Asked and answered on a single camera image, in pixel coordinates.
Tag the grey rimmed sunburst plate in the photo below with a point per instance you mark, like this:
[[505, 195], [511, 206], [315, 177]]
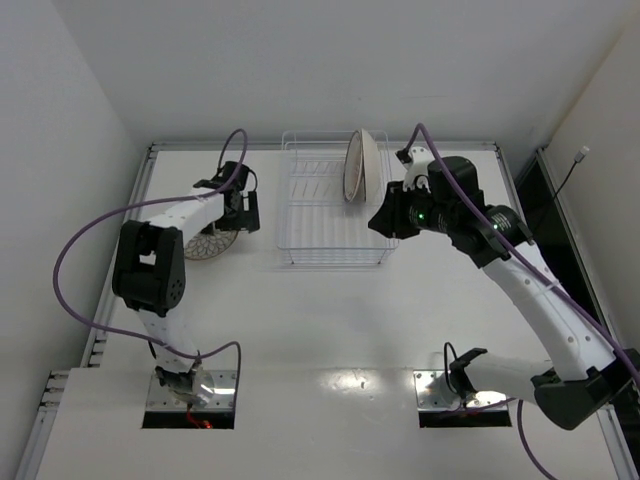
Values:
[[353, 167]]

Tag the metal base plate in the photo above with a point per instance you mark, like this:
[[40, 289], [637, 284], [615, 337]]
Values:
[[434, 396], [220, 390]]

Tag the white wire dish rack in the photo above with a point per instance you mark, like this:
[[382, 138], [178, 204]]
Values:
[[317, 226]]

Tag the black wall cable white plug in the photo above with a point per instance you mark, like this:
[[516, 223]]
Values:
[[577, 159]]

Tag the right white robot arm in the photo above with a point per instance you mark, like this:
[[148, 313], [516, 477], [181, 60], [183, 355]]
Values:
[[583, 371]]

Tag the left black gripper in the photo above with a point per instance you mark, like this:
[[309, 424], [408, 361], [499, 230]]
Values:
[[245, 218]]

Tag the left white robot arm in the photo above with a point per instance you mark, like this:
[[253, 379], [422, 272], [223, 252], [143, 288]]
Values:
[[150, 272]]

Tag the brown floral plate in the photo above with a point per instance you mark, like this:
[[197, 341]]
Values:
[[372, 167], [209, 243]]

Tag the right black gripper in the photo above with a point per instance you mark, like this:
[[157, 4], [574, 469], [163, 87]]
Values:
[[392, 212]]

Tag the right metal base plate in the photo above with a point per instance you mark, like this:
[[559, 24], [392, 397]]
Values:
[[434, 396]]

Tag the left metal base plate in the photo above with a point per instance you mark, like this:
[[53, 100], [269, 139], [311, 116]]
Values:
[[220, 390]]

